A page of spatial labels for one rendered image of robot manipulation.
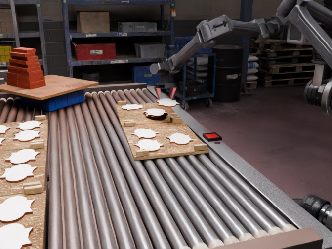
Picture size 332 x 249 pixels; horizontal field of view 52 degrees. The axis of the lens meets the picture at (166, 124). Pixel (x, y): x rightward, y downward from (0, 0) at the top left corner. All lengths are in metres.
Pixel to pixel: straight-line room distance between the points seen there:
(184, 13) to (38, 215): 6.12
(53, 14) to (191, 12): 2.58
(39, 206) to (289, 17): 1.10
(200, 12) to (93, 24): 2.24
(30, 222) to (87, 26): 5.02
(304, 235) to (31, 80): 1.87
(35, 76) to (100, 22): 3.73
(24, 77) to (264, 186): 1.67
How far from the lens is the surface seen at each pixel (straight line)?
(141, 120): 1.97
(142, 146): 1.60
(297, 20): 1.36
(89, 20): 5.99
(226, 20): 1.56
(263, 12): 7.81
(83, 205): 1.24
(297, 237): 1.09
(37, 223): 1.16
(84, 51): 5.95
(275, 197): 1.33
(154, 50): 6.21
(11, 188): 1.39
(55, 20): 6.55
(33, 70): 2.40
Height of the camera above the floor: 1.58
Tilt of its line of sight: 20 degrees down
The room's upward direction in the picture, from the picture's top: straight up
